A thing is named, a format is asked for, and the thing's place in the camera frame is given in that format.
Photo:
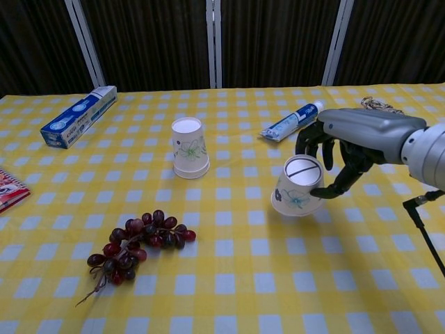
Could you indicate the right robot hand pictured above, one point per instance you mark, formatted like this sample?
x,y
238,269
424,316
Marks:
x,y
368,132

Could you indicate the paper cup black line bottom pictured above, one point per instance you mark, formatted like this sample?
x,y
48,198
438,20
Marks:
x,y
295,198

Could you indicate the paper cup green flower print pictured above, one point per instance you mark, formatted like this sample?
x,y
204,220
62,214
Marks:
x,y
189,146

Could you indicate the paper cup blue flower print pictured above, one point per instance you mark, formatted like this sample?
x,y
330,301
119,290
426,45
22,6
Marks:
x,y
191,176

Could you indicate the blue white toothpaste tube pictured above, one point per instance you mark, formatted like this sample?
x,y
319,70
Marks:
x,y
285,125

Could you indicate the yellow white checked tablecloth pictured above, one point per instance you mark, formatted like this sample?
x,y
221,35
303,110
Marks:
x,y
243,278

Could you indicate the dark red grape bunch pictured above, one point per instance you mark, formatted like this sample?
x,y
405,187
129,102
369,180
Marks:
x,y
153,233

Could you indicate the blue white toothpaste box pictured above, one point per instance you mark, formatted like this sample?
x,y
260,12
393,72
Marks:
x,y
76,116

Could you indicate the red cartoon spiral notebook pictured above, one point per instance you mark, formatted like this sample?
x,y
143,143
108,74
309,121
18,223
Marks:
x,y
10,193

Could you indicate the grey partition frame post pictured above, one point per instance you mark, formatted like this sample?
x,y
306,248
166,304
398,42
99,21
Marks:
x,y
85,41
213,41
335,41

